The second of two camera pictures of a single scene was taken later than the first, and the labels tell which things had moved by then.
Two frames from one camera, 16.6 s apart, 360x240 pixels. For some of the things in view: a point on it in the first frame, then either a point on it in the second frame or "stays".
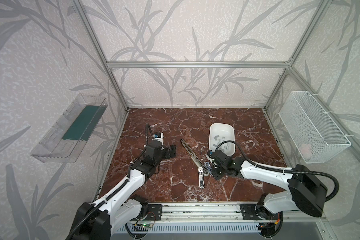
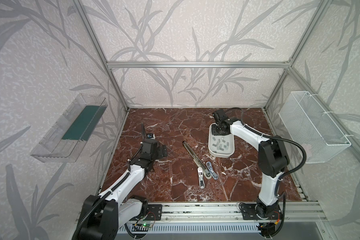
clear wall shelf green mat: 63,138 stays
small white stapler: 201,177 stays
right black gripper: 212,168 → 221,127
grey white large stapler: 195,159 stays
